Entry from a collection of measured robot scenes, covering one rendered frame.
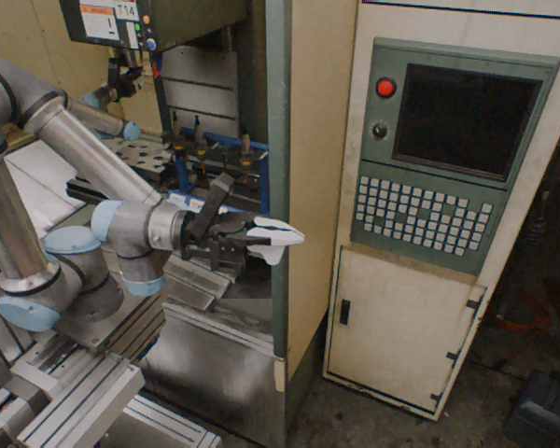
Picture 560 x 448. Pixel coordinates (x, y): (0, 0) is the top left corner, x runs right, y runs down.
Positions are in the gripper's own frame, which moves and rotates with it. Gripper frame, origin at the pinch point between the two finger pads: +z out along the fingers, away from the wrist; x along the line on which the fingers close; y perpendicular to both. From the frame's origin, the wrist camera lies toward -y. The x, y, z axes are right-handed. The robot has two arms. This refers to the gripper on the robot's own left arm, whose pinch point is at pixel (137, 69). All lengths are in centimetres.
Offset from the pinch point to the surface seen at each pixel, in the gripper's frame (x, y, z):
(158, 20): 31.1, -27.4, -20.5
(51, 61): -97, 19, 41
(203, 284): 50, 68, -52
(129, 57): 3.6, -8.0, -7.7
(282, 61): 98, -38, -75
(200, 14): 33.0, -23.3, 4.5
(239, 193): 48, 53, -6
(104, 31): 6.3, -22.1, -20.9
